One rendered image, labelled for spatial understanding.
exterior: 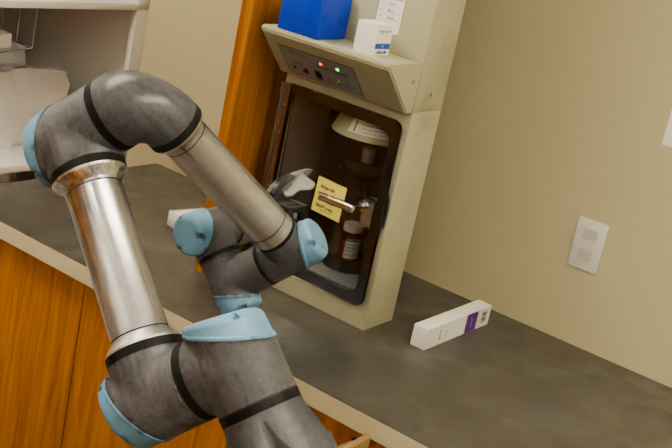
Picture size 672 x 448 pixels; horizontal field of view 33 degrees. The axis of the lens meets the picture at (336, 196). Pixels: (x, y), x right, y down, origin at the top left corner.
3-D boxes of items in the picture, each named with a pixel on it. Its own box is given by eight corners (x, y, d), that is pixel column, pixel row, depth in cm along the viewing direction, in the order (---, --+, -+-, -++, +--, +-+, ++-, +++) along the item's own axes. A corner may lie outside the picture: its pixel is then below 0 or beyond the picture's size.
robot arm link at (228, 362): (276, 392, 148) (235, 297, 150) (193, 431, 152) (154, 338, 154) (311, 379, 159) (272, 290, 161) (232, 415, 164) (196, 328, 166)
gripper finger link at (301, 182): (330, 177, 218) (302, 209, 213) (306, 168, 221) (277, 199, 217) (327, 166, 216) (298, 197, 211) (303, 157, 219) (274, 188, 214)
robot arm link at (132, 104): (152, 28, 169) (330, 227, 197) (94, 63, 173) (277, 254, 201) (146, 73, 160) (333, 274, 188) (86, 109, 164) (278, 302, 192)
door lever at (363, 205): (331, 198, 236) (334, 187, 235) (368, 214, 231) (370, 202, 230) (315, 201, 232) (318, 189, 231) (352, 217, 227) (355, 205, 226)
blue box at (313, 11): (306, 27, 235) (315, -16, 233) (345, 39, 230) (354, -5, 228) (276, 27, 227) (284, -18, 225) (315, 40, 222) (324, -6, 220)
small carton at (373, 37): (367, 49, 224) (374, 19, 223) (387, 55, 222) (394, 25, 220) (352, 49, 220) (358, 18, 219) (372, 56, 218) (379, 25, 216)
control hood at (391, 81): (286, 69, 241) (295, 23, 238) (413, 113, 224) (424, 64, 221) (251, 71, 231) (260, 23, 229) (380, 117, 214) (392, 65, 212)
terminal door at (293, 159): (253, 256, 252) (287, 80, 240) (362, 308, 235) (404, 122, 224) (251, 256, 251) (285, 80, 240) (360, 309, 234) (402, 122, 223)
